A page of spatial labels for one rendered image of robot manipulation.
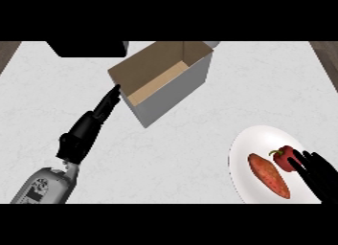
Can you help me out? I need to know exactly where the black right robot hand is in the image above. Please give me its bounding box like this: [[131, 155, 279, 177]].
[[286, 149, 338, 205]]

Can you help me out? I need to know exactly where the white plate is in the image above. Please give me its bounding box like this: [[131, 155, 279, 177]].
[[227, 124, 323, 205]]

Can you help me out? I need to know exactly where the red bell pepper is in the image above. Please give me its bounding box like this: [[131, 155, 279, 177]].
[[267, 145, 304, 173]]

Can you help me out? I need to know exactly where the orange sweet potato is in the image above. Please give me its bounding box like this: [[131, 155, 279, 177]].
[[246, 153, 290, 200]]

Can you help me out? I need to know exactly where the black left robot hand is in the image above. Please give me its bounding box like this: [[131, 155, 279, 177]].
[[54, 83, 121, 166]]

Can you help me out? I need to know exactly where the black appliance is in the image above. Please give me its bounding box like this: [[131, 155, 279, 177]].
[[46, 41, 130, 59]]

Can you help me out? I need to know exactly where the open cardboard box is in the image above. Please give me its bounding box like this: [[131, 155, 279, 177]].
[[106, 41, 215, 129]]

